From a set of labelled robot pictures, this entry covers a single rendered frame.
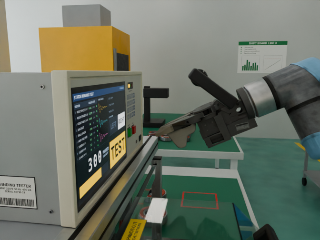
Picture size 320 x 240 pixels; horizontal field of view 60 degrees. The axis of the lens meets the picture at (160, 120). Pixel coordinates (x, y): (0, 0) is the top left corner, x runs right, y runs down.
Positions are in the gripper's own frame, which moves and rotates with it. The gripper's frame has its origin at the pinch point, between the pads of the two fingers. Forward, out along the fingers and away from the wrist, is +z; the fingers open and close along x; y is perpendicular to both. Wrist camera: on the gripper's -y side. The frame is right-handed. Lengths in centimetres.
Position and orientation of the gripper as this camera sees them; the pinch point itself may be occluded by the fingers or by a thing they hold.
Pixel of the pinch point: (159, 130)
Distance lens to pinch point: 62.5
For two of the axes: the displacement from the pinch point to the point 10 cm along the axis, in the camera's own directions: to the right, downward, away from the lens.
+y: 4.2, 9.0, 1.0
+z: -9.0, 3.9, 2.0
